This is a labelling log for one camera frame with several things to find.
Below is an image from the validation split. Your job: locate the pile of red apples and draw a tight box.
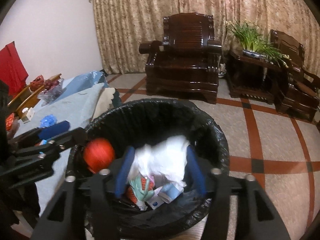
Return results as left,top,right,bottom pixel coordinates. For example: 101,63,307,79
44,79,60,90

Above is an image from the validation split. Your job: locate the glass fruit bowl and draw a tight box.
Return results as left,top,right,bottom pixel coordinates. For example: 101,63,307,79
37,78,65,103

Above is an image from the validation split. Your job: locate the blue crumpled plastic wrapper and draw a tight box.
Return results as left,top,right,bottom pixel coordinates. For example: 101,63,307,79
40,114,57,128

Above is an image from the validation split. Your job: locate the beige tissue box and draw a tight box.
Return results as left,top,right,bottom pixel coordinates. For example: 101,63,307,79
21,107,35,123

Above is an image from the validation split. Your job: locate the red gift box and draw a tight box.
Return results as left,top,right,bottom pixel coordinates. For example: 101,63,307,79
5,112,18,132

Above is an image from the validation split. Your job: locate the dark wooden side table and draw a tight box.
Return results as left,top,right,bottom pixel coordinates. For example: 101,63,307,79
226,49,282,105

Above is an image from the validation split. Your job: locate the brown wooden cabinet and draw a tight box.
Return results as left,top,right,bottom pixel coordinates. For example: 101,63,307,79
7,73,62,120

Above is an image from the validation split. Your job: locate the beige patterned curtain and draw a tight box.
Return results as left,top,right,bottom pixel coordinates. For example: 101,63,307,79
87,0,320,80

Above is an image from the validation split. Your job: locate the white plastic bag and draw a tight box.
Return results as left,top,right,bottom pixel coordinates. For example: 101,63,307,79
127,135,190,188

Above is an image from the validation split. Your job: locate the white and blue box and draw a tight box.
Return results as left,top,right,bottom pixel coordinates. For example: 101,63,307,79
159,183,182,202

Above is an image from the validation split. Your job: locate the blue patterned tablecloth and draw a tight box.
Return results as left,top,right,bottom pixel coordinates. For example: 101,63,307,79
62,70,108,98

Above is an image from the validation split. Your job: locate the potted green plant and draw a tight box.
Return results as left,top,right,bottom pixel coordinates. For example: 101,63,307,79
224,20,292,68

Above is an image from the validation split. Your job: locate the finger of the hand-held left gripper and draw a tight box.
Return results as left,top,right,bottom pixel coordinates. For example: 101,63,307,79
9,121,71,144
12,127,88,166

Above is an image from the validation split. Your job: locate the red cloth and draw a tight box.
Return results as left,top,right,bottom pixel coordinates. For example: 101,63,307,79
0,41,29,97

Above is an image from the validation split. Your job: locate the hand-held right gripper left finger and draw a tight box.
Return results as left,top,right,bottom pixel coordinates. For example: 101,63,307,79
31,146,136,240

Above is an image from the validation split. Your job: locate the cream scalloped cloth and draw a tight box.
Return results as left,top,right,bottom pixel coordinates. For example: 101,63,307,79
92,87,116,120

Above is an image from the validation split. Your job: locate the red plastic bag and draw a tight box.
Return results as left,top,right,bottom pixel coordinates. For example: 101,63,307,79
30,75,44,88

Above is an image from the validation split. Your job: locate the mint green glove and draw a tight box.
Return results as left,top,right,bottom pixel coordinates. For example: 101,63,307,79
129,175,155,202

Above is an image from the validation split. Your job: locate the dark wooden armchair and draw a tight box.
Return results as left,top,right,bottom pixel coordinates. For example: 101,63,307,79
139,12,223,105
270,29,320,123

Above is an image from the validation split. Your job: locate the waste bin with black liner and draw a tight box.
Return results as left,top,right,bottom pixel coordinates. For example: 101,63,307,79
66,99,230,240

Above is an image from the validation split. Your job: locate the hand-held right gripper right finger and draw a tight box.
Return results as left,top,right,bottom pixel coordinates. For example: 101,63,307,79
187,146,291,240

